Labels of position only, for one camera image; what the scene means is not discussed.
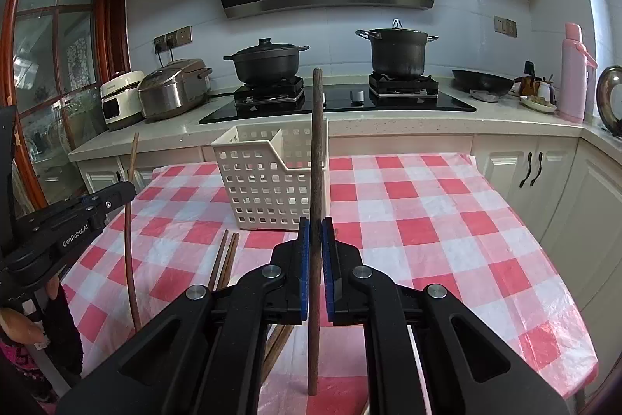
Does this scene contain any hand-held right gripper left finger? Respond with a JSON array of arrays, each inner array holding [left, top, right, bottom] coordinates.
[[56, 217, 312, 415]]

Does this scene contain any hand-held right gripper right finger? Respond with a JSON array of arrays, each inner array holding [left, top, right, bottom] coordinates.
[[321, 221, 571, 415]]

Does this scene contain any black burner grate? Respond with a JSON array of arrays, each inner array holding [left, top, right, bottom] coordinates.
[[234, 77, 305, 105], [368, 74, 439, 99]]

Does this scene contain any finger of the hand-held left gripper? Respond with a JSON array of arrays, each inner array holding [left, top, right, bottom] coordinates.
[[80, 180, 138, 228]]

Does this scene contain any black glass gas stove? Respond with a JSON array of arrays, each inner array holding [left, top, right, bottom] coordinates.
[[198, 75, 478, 125]]

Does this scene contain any light brown wooden chopstick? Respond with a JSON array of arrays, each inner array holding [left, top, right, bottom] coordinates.
[[262, 326, 288, 389], [268, 325, 295, 377]]

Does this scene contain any black stock pot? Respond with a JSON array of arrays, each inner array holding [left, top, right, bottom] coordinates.
[[356, 19, 439, 80]]

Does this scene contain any pink thermos bottle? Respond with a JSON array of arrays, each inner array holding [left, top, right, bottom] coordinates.
[[561, 23, 598, 124]]

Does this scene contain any wooden framed glass door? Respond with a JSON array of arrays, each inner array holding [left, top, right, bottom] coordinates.
[[0, 0, 132, 221]]

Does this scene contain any black wok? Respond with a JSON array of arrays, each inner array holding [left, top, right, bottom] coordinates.
[[452, 69, 516, 97]]

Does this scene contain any dark wooden chopstick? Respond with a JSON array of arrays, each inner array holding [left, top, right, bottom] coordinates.
[[124, 132, 143, 332], [208, 229, 229, 289], [307, 68, 325, 396], [216, 233, 240, 292]]

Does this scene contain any white perforated plastic basket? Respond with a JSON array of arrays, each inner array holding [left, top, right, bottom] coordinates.
[[212, 119, 330, 232]]

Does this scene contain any black casserole lid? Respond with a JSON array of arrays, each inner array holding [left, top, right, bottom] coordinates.
[[233, 38, 297, 58]]

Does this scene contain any pink patterned clothing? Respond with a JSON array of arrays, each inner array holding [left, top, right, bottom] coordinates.
[[0, 340, 52, 403]]

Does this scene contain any white electric cooker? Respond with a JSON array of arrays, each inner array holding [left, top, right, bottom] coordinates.
[[100, 71, 145, 131]]

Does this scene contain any silver rice cooker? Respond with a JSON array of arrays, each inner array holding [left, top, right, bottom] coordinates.
[[137, 58, 213, 121]]

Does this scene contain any plate with food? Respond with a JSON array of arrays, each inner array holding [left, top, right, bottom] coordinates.
[[520, 95, 556, 113]]

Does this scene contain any glass pot lid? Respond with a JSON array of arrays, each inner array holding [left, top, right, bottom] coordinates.
[[597, 65, 622, 131]]

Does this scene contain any red white checked tablecloth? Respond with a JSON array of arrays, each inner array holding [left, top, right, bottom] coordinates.
[[58, 152, 599, 415]]

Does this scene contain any black casserole pot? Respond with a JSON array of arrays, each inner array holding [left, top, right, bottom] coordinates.
[[224, 46, 310, 85]]

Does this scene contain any brown condiment holder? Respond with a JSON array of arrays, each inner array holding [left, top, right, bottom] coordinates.
[[515, 75, 540, 98]]

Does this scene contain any person's left hand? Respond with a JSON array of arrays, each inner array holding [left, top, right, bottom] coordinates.
[[0, 305, 52, 348]]

